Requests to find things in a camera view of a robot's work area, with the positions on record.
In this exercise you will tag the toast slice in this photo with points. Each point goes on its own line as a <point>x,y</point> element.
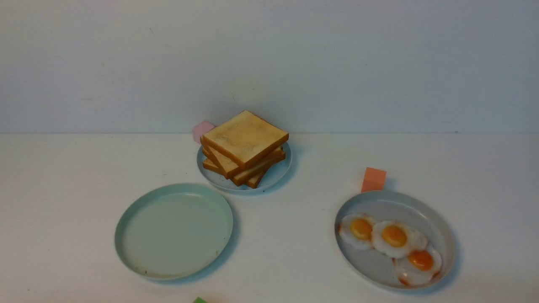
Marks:
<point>245,139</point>
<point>230,168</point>
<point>230,171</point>
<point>250,178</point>

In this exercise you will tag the fried egg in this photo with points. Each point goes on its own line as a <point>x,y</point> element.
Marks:
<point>396,239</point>
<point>355,229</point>
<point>419,267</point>

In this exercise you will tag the grey-blue bread plate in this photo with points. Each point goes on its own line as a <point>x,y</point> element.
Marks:
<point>273,175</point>

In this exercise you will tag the pink cube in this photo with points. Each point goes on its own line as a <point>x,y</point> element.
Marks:
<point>200,129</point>

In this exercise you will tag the light green empty plate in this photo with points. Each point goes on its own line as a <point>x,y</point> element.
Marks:
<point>174,232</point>

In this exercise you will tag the grey egg plate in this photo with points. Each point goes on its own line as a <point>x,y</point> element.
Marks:
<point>377,268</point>

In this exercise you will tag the green cube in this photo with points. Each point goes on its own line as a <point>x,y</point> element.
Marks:
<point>199,300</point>

